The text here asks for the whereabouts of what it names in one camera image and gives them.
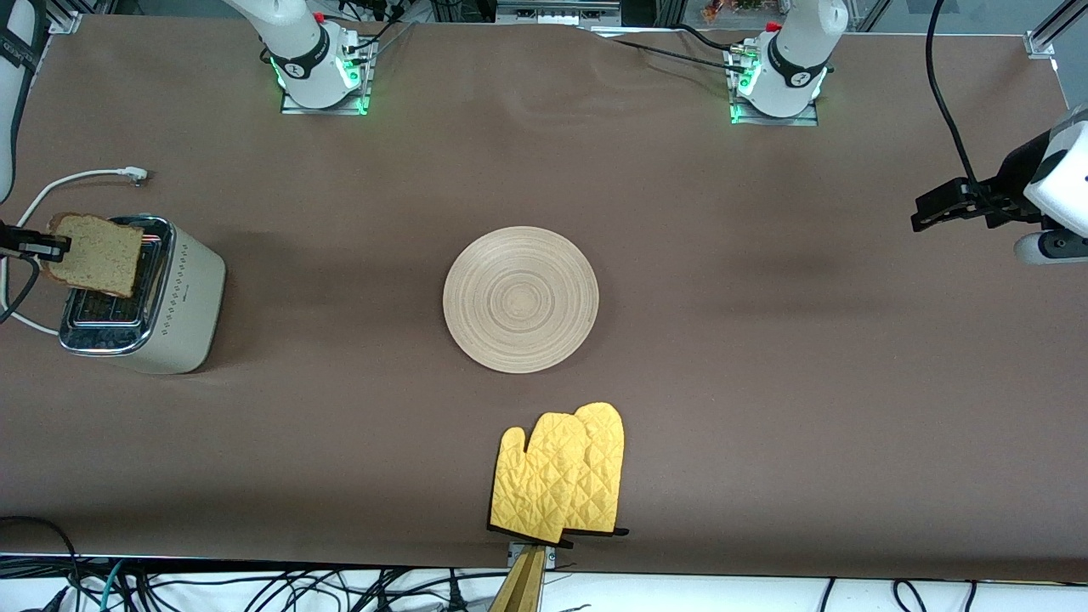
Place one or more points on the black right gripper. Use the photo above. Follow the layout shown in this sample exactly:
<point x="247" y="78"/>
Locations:
<point x="25" y="244"/>

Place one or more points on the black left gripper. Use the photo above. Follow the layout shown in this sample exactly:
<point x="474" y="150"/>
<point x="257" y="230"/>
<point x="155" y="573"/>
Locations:
<point x="1011" y="185"/>

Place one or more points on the brown bread slice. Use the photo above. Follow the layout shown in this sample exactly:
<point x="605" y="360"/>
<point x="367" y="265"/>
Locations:
<point x="98" y="255"/>

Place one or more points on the round wooden plate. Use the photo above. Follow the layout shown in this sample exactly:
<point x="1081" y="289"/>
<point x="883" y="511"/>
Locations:
<point x="544" y="340"/>

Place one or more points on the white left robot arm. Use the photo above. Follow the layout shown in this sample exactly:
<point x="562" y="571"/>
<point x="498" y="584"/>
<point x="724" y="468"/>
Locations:
<point x="799" y="51"/>

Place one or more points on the cream and chrome toaster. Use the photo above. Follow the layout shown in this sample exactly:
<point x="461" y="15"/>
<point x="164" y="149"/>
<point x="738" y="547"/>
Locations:
<point x="183" y="306"/>

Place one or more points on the brown table cover cloth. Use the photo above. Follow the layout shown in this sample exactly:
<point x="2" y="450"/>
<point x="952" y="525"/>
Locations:
<point x="680" y="212"/>

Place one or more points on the yellow quilted oven mitt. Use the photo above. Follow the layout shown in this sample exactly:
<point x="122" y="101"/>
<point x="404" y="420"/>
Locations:
<point x="605" y="459"/>
<point x="535" y="484"/>

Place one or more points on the grey metal box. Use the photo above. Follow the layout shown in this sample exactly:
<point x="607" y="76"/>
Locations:
<point x="557" y="10"/>

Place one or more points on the wooden beam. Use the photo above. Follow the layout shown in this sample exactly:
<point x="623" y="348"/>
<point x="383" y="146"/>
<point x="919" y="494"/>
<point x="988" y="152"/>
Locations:
<point x="523" y="591"/>

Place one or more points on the aluminium frame profile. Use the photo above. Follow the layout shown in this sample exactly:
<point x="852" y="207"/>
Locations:
<point x="66" y="19"/>
<point x="1041" y="42"/>

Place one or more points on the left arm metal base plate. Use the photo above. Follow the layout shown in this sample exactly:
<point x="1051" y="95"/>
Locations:
<point x="773" y="121"/>

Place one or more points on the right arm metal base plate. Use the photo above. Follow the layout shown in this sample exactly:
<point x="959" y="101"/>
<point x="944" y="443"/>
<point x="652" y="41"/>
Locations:
<point x="323" y="110"/>

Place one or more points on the small metal bracket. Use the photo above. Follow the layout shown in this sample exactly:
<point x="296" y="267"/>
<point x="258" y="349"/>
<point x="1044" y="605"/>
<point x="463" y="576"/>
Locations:
<point x="551" y="557"/>

